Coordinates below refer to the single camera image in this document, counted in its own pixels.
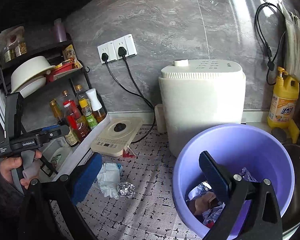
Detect silver foil snack bag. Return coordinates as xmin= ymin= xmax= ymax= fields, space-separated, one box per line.
xmin=186 ymin=167 xmax=258 ymax=228

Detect brown paper trash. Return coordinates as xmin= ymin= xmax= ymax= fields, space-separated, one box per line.
xmin=193 ymin=192 xmax=219 ymax=216

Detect foil ball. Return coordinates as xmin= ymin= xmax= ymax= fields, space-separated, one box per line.
xmin=117 ymin=181 xmax=135 ymax=198

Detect black kitchen rack left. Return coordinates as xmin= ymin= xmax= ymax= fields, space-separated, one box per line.
xmin=0 ymin=40 xmax=92 ymax=127

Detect purple plastic trash bucket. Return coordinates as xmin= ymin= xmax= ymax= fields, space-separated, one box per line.
xmin=172 ymin=124 xmax=295 ymax=238

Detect left hand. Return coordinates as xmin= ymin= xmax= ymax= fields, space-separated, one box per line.
xmin=0 ymin=157 xmax=38 ymax=189

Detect white plastic food container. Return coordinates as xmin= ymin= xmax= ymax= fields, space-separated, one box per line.
xmin=39 ymin=140 xmax=73 ymax=182

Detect red cap oil bottle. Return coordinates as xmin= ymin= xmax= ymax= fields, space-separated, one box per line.
xmin=63 ymin=100 xmax=90 ymax=142

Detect cream bowl on rack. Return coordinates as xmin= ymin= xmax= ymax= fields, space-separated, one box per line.
xmin=11 ymin=56 xmax=56 ymax=98

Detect yellow cap green label bottle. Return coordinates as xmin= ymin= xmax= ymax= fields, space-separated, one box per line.
xmin=79 ymin=99 xmax=98 ymax=129

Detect gold cap clear bottle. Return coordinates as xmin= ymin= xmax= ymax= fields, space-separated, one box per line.
xmin=75 ymin=84 xmax=90 ymax=104

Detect white top oil dispenser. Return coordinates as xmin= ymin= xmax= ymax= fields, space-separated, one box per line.
xmin=86 ymin=88 xmax=106 ymax=123

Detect cream induction cooker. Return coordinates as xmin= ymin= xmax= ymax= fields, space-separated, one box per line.
xmin=90 ymin=117 xmax=143 ymax=157

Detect white blue paper packet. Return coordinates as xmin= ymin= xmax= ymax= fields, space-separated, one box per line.
xmin=116 ymin=163 xmax=123 ymax=175

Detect red small wrapper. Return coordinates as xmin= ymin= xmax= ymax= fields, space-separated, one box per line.
xmin=122 ymin=145 xmax=136 ymax=158

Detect patterned white table mat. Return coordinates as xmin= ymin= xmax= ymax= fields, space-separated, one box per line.
xmin=77 ymin=125 xmax=199 ymax=239

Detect yellow dish soap bottle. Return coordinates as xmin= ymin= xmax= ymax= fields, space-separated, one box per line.
xmin=267 ymin=67 xmax=300 ymax=129

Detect cream air fryer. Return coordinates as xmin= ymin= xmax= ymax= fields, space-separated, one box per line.
xmin=158 ymin=59 xmax=246 ymax=157

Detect white hanging plastic bags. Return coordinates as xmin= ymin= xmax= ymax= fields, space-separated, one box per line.
xmin=279 ymin=3 xmax=300 ymax=83

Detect black power plug and cord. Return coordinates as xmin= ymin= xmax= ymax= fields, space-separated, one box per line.
xmin=117 ymin=45 xmax=157 ymax=144

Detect white wall socket panel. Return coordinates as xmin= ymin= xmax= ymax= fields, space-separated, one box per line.
xmin=113 ymin=34 xmax=138 ymax=60

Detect black hanging cable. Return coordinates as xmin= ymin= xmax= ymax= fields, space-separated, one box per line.
xmin=254 ymin=2 xmax=287 ymax=86

